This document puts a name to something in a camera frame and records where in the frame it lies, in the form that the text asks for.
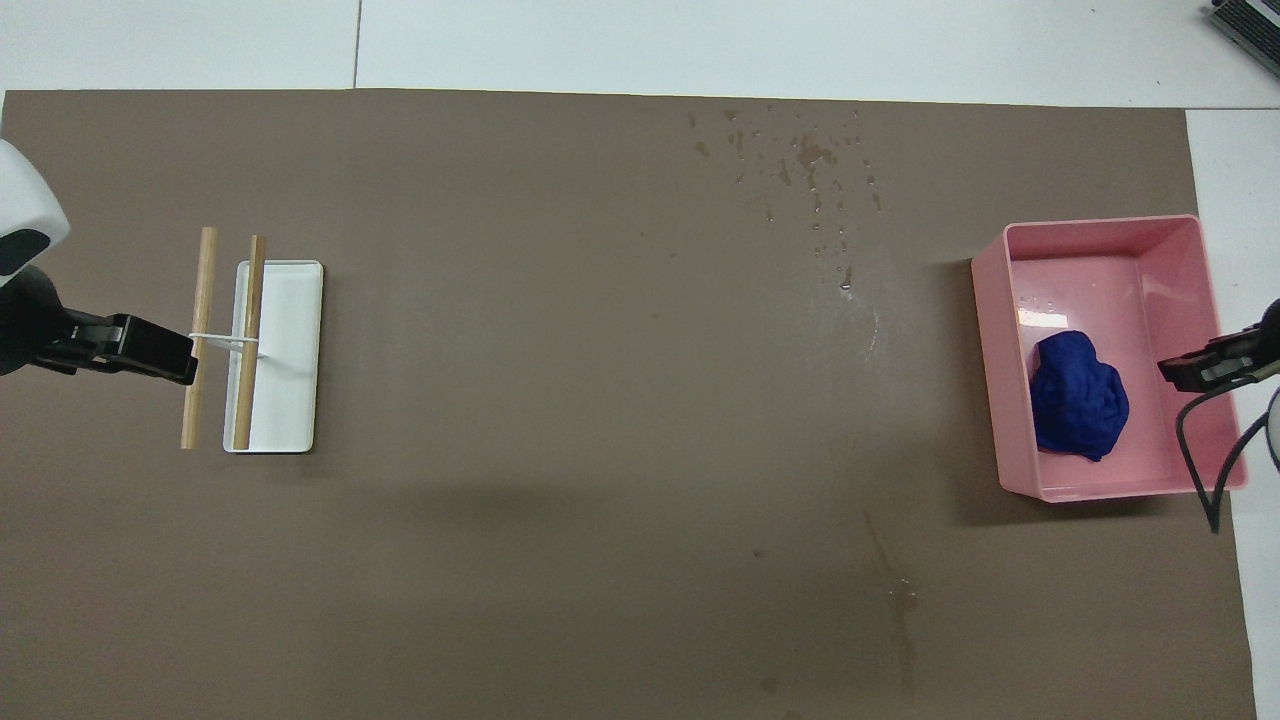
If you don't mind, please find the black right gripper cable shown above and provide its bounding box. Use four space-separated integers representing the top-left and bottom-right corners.
1177 385 1280 535

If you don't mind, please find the grey ribbed device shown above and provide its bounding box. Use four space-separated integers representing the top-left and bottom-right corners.
1205 0 1280 51

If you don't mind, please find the brown table mat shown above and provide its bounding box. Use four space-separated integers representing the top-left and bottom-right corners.
0 88 1259 720

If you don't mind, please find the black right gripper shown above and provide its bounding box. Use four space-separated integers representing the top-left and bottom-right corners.
1158 298 1280 394

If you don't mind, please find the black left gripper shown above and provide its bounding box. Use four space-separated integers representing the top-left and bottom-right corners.
0 265 199 387

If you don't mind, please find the wooden rack rod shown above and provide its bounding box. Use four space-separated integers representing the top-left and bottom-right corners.
232 235 268 451
180 226 220 450

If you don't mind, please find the white towel rack tray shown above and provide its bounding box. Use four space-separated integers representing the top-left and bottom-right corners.
223 260 325 455

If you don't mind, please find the pink plastic bin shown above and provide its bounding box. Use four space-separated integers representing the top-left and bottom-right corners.
970 214 1249 503

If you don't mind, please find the blue towel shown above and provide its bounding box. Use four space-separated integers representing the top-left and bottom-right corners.
1030 330 1131 463

